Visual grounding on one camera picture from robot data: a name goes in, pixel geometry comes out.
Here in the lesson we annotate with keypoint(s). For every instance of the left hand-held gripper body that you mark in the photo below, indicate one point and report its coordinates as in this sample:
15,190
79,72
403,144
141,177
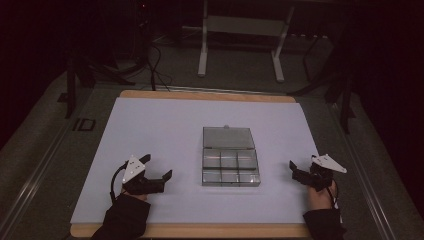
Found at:
140,184

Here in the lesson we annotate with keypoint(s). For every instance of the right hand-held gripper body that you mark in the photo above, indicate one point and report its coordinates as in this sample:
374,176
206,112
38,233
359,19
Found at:
319,175

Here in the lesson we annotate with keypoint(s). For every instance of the clear plastic compartment box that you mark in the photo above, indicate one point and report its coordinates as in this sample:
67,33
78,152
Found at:
230,156

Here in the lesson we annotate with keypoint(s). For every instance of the person's left hand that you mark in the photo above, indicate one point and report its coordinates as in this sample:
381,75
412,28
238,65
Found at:
137,196

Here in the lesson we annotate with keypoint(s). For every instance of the person's right hand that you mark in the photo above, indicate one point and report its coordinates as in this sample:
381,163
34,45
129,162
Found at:
319,199

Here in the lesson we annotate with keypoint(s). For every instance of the white table sheet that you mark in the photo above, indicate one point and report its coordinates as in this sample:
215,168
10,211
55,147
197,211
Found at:
160,133

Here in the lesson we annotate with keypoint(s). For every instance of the black tripod stand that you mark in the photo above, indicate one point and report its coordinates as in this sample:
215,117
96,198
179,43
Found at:
71,86
345,100

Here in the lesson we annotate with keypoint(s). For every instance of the white metal stand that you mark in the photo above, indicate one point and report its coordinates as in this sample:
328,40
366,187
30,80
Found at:
243,26

